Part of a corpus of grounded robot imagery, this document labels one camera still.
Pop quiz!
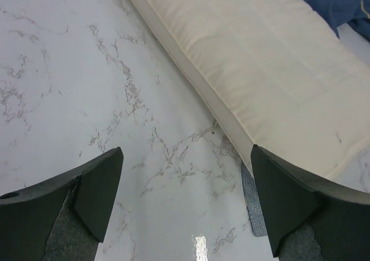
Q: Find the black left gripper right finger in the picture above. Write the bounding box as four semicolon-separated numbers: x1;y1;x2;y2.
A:
251;145;369;260

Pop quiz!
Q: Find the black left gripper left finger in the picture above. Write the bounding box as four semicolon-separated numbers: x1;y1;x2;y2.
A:
1;147;124;260

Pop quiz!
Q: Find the cream white pillow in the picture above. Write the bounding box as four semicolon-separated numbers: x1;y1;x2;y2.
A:
125;0;369;192

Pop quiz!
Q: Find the blue denim pillowcase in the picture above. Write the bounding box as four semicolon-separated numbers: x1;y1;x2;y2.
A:
303;0;369;40

